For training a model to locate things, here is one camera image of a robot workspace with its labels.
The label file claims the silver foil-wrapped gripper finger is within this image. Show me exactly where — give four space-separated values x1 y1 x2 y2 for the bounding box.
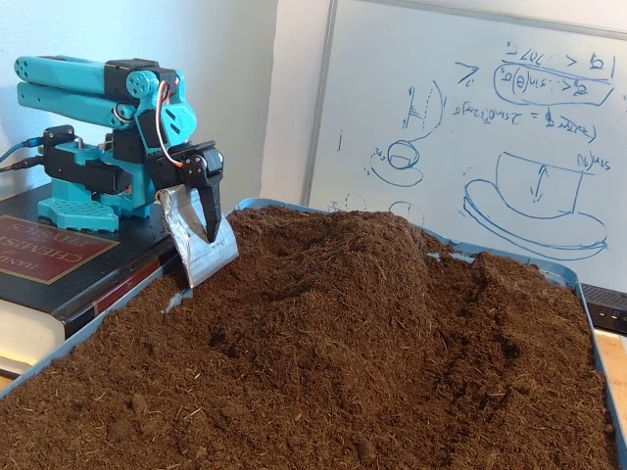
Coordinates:
155 183 240 290

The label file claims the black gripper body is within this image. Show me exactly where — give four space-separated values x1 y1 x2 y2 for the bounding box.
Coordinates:
148 140 226 191

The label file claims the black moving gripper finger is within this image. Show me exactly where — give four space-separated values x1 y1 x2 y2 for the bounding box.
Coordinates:
180 154 222 245

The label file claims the brown soil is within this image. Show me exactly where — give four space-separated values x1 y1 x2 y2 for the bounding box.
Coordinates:
0 205 618 470

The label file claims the teal five-joint robot arm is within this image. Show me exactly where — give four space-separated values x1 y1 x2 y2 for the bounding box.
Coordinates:
13 54 199 233

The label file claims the black chemistry physics handbook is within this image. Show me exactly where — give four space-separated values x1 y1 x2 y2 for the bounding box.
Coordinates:
0 188 217 358

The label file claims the whiteboard with blue drawings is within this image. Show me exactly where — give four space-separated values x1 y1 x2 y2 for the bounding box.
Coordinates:
301 0 627 295

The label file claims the blue plastic tray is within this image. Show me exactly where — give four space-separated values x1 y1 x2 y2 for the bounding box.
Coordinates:
0 196 627 470

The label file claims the black vented electronic box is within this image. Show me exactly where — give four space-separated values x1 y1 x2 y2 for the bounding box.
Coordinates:
580 282 627 337

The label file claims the black cable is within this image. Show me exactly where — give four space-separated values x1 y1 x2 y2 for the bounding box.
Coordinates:
0 156 48 173

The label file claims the blue cable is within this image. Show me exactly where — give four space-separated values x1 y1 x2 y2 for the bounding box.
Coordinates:
0 138 46 165

